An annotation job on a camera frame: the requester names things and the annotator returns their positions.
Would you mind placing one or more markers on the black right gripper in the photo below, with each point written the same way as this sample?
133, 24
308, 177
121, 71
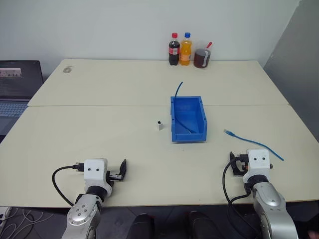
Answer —
242, 163

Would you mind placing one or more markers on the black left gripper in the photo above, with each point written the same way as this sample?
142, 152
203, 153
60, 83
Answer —
112, 177

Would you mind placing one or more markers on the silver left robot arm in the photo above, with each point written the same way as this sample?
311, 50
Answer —
81, 215

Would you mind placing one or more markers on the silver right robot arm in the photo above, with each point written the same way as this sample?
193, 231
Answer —
272, 209

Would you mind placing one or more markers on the small white adapter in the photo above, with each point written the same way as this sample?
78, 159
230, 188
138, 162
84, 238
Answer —
160, 126

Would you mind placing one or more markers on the blue plastic storage bin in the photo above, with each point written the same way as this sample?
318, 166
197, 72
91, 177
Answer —
189, 137

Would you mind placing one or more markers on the dark rounded shape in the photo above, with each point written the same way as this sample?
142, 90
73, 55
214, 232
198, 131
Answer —
200, 225
140, 226

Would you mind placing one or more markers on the jar of brown liquid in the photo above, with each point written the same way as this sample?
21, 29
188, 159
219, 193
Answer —
201, 58

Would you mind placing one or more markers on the orange soda bottle blue cap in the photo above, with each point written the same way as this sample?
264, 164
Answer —
186, 52

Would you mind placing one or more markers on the white power strip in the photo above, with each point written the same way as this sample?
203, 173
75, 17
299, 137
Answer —
3, 214

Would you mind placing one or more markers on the cola bottle red cap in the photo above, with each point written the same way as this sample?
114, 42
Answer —
174, 51

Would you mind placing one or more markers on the grey laptop computer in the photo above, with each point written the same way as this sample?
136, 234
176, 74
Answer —
15, 84

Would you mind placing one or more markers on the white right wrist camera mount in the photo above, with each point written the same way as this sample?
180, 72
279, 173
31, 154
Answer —
258, 161

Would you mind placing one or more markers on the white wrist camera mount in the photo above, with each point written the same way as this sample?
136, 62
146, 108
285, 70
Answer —
258, 161
94, 171

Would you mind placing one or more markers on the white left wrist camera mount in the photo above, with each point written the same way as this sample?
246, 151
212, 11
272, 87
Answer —
94, 171

